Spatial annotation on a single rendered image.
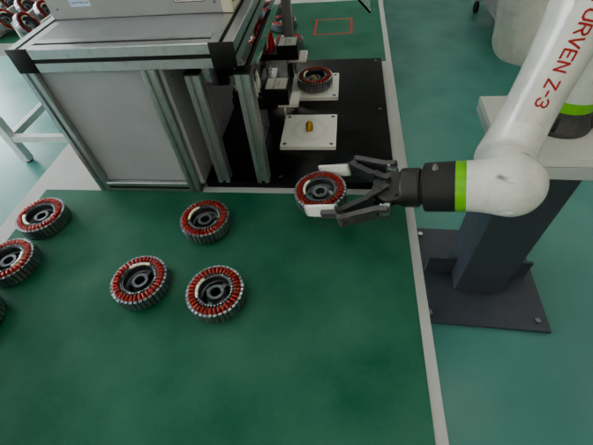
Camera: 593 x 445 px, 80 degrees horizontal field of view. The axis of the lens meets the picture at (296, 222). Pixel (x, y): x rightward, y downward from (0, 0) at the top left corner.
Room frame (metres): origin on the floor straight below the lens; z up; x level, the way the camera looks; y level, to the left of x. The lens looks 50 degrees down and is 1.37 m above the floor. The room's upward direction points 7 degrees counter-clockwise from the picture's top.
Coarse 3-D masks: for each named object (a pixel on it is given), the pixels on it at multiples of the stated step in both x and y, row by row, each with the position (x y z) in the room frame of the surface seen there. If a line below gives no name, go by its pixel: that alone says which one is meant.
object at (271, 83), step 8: (272, 80) 0.86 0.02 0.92; (280, 80) 0.86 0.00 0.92; (288, 80) 0.85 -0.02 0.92; (264, 88) 0.83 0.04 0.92; (272, 88) 0.82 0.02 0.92; (280, 88) 0.82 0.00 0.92; (288, 88) 0.82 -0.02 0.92; (264, 96) 0.82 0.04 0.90; (272, 96) 0.82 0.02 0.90; (280, 96) 0.81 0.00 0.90; (288, 96) 0.81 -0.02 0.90; (296, 96) 0.84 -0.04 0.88; (240, 104) 0.83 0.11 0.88; (264, 104) 0.82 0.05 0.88; (272, 104) 0.82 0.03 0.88; (280, 104) 0.81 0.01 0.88; (288, 104) 0.81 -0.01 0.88; (296, 104) 0.81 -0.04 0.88
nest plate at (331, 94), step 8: (296, 80) 1.11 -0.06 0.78; (336, 80) 1.08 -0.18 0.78; (296, 88) 1.06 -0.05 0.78; (328, 88) 1.04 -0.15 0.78; (336, 88) 1.03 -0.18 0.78; (304, 96) 1.01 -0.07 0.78; (312, 96) 1.00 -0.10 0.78; (320, 96) 1.00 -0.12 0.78; (328, 96) 0.99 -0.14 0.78; (336, 96) 0.99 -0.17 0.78
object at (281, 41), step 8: (280, 40) 1.10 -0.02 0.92; (288, 40) 1.09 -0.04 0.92; (296, 40) 1.09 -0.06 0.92; (280, 48) 1.06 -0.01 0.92; (288, 48) 1.05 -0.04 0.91; (296, 48) 1.05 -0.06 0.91; (264, 56) 1.06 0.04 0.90; (272, 56) 1.06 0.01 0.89; (280, 56) 1.05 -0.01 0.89; (288, 56) 1.05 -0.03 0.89; (296, 56) 1.05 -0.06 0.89; (304, 56) 1.07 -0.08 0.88
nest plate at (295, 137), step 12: (288, 120) 0.89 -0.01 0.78; (300, 120) 0.88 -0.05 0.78; (312, 120) 0.88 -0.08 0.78; (324, 120) 0.87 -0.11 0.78; (336, 120) 0.86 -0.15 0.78; (288, 132) 0.83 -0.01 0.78; (300, 132) 0.82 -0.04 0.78; (312, 132) 0.82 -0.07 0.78; (324, 132) 0.81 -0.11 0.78; (288, 144) 0.78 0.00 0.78; (300, 144) 0.77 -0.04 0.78; (312, 144) 0.77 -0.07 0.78; (324, 144) 0.76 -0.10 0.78
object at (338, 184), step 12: (300, 180) 0.57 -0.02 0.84; (312, 180) 0.57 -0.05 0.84; (324, 180) 0.57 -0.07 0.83; (336, 180) 0.55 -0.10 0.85; (300, 192) 0.53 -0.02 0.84; (312, 192) 0.54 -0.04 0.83; (324, 192) 0.53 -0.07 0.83; (336, 192) 0.52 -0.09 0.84; (300, 204) 0.51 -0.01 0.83; (312, 204) 0.50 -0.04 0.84; (336, 204) 0.49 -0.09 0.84
